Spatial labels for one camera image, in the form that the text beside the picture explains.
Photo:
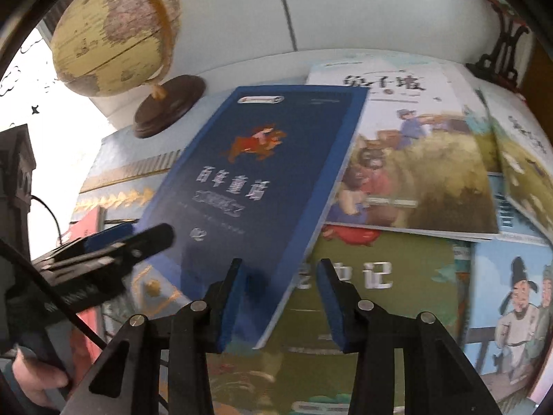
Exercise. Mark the red book with cartoon man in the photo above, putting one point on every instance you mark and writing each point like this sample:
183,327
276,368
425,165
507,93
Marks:
86,224

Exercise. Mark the olive green insect book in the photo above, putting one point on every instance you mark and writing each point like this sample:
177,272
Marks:
367,333

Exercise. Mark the group of wall decals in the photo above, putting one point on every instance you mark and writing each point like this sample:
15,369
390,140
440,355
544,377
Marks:
34,108

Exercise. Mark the light blue cartoon figures book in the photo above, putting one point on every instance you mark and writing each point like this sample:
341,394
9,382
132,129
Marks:
510,311

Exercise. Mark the patterned blue grey mat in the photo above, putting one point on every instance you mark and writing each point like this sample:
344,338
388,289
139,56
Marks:
125,155

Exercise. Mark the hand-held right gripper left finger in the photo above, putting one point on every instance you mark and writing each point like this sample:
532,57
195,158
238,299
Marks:
231,307

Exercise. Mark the round embroidered fan on stand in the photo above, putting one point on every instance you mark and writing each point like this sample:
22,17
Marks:
510,43

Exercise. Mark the navy horse rider book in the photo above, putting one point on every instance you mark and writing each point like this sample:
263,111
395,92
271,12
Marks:
250,181

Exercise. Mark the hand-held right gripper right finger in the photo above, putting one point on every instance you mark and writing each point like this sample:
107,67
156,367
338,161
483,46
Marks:
332,307

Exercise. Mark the person's left hand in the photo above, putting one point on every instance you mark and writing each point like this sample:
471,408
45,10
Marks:
36,376

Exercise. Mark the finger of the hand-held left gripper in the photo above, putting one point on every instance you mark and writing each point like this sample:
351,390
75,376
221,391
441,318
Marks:
108,237
149,237

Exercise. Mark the yellow globe with wooden base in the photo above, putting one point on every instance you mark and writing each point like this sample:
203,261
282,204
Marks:
108,30

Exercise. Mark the white rabbit picture book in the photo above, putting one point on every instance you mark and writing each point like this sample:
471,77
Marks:
522,168
423,181

